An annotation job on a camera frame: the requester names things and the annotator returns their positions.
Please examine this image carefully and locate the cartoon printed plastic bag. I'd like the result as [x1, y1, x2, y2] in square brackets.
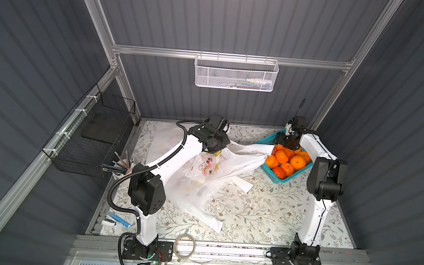
[185, 142, 274, 184]

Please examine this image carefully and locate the teal plastic basket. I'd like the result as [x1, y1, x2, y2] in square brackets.
[255, 129, 313, 184]

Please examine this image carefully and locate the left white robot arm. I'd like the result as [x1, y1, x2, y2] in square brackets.
[128, 114, 230, 247]

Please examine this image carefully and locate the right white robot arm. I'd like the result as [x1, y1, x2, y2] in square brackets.
[274, 116, 348, 259]

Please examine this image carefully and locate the orange mandarin centre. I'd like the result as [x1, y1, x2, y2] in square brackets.
[275, 150, 290, 164]

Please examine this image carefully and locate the orange mandarin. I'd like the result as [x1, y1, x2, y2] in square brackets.
[289, 155, 307, 170]
[271, 166, 286, 180]
[265, 155, 279, 169]
[275, 150, 290, 164]

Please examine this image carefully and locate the orange mandarin front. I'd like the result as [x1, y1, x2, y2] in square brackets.
[289, 155, 307, 170]

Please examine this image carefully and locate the clear plastic bag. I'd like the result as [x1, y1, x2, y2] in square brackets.
[159, 154, 256, 236]

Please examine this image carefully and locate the orange mandarin left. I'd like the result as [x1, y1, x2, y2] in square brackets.
[265, 155, 279, 169]

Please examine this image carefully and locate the white plastic bag rear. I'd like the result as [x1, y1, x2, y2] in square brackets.
[146, 122, 183, 165]

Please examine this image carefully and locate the orange mandarin right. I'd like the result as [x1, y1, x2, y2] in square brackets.
[271, 166, 286, 180]

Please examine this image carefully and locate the white pen cup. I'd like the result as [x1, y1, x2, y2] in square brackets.
[100, 150, 134, 180]

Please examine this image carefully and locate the blue marker pen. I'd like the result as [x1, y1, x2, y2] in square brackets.
[108, 213, 131, 228]

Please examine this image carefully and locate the white wire wall basket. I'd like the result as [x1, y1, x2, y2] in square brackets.
[194, 54, 279, 93]

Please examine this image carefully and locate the black wire wall basket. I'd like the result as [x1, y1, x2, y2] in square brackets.
[42, 86, 136, 178]

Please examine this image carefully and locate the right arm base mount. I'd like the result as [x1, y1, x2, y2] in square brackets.
[265, 247, 322, 265]

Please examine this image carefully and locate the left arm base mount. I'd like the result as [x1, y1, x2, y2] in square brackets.
[122, 238, 174, 262]

